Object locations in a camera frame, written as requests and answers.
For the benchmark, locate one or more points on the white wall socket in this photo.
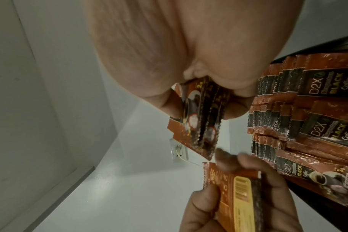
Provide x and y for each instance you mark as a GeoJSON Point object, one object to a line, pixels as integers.
{"type": "Point", "coordinates": [177, 156]}

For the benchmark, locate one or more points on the pile of orange coffee sachets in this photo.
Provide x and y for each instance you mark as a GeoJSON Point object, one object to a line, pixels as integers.
{"type": "Point", "coordinates": [306, 113]}

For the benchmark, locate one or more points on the black tray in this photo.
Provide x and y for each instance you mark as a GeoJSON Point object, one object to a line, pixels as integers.
{"type": "Point", "coordinates": [334, 217]}

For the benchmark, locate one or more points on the person's right hand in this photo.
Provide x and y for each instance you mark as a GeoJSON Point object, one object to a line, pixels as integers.
{"type": "Point", "coordinates": [191, 40]}

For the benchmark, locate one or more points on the person's left hand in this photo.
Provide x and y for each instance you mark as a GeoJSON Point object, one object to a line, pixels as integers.
{"type": "Point", "coordinates": [277, 204]}

